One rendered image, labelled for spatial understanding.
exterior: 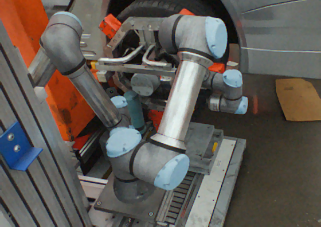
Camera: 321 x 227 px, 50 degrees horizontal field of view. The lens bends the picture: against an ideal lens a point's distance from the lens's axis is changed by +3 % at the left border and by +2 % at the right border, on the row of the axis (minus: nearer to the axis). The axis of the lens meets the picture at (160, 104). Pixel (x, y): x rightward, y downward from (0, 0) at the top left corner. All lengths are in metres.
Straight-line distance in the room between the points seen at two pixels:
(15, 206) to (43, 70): 0.55
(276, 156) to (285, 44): 0.95
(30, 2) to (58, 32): 0.55
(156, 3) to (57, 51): 0.72
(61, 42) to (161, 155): 0.48
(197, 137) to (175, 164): 1.29
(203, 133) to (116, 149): 1.30
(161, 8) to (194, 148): 0.93
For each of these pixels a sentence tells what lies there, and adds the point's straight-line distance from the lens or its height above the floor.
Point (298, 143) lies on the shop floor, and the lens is 2.57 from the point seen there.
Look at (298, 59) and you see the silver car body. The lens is 1.78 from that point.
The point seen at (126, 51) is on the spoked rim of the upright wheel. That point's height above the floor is 0.87.
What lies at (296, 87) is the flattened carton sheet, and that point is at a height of 0.01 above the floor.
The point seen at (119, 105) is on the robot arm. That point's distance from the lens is 1.37.
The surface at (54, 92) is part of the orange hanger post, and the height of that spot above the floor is 0.85.
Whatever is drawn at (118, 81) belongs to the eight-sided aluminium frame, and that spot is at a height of 0.76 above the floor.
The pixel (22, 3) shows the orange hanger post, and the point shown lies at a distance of 1.65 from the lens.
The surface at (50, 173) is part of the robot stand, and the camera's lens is 1.01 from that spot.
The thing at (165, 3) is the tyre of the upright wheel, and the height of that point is 1.17.
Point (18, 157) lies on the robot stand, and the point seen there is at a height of 1.20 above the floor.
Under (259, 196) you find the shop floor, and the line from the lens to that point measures 2.21.
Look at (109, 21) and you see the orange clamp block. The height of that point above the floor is 1.11.
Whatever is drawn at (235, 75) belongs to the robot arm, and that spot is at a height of 1.01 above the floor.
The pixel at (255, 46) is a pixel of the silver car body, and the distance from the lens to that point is 1.77.
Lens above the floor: 1.73
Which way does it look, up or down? 36 degrees down
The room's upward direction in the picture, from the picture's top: 10 degrees counter-clockwise
